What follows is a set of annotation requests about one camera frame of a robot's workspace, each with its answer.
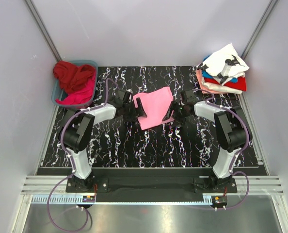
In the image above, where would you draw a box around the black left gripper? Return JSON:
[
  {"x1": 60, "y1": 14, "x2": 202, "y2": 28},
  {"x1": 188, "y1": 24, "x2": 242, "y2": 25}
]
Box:
[{"x1": 123, "y1": 99, "x2": 146, "y2": 123}]

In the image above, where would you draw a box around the controller board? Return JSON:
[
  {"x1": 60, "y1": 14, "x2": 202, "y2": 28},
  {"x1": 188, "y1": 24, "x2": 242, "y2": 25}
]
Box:
[
  {"x1": 82, "y1": 195, "x2": 96, "y2": 203},
  {"x1": 213, "y1": 196, "x2": 228, "y2": 206}
]

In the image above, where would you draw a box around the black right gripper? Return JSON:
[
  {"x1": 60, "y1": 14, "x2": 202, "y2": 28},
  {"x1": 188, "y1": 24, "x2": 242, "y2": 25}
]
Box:
[{"x1": 162, "y1": 100, "x2": 190, "y2": 128}]

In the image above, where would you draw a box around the dark red t-shirt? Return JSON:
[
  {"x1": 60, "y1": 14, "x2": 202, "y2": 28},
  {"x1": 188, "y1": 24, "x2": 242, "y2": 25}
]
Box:
[{"x1": 53, "y1": 61, "x2": 96, "y2": 94}]

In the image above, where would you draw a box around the right controller board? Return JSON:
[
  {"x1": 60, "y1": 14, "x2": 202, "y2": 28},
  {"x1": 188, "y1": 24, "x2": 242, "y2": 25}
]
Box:
[{"x1": 213, "y1": 196, "x2": 228, "y2": 206}]

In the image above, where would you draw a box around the red folded t-shirt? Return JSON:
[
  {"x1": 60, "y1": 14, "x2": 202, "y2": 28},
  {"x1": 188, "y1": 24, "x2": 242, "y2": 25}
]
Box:
[{"x1": 204, "y1": 77, "x2": 247, "y2": 92}]

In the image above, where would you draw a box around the white printed folded t-shirt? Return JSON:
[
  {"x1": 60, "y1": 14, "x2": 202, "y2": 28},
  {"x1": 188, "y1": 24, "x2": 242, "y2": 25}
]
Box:
[{"x1": 197, "y1": 43, "x2": 249, "y2": 86}]

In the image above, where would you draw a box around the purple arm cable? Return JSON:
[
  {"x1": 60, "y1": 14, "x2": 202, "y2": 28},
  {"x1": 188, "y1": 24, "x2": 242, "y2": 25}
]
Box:
[
  {"x1": 192, "y1": 88, "x2": 251, "y2": 210},
  {"x1": 47, "y1": 78, "x2": 122, "y2": 231}
]

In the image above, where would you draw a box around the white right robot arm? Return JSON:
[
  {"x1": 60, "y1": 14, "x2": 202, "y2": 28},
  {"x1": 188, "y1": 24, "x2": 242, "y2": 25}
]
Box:
[{"x1": 162, "y1": 88, "x2": 253, "y2": 193}]

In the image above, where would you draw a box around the pink t-shirt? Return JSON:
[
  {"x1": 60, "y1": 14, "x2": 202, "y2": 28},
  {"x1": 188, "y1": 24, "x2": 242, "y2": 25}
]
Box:
[{"x1": 133, "y1": 86, "x2": 174, "y2": 130}]

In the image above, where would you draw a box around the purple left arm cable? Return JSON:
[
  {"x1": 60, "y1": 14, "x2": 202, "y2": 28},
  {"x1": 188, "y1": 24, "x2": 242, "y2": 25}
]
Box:
[{"x1": 47, "y1": 78, "x2": 122, "y2": 231}]

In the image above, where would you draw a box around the left controller board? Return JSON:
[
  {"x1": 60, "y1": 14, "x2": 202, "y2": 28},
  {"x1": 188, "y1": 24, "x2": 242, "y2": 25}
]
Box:
[{"x1": 82, "y1": 195, "x2": 96, "y2": 203}]

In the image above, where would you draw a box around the blue-grey plastic basket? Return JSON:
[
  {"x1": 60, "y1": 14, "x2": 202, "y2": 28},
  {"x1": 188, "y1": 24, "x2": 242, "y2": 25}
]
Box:
[{"x1": 51, "y1": 60, "x2": 98, "y2": 108}]

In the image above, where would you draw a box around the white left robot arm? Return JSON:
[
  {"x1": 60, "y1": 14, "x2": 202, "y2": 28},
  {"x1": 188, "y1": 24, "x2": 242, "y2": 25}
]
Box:
[{"x1": 59, "y1": 90, "x2": 147, "y2": 192}]

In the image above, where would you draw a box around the aluminium frame rail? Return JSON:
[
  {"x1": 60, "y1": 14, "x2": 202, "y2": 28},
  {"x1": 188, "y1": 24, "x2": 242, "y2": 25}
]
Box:
[{"x1": 22, "y1": 175, "x2": 284, "y2": 195}]

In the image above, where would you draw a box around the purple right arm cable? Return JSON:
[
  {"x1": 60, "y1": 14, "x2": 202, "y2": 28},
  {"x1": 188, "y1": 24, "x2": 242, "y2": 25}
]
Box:
[{"x1": 192, "y1": 88, "x2": 251, "y2": 210}]

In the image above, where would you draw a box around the blue folded t-shirt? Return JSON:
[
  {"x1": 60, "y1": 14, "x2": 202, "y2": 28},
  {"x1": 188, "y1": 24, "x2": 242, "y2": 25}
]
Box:
[{"x1": 204, "y1": 55, "x2": 239, "y2": 83}]

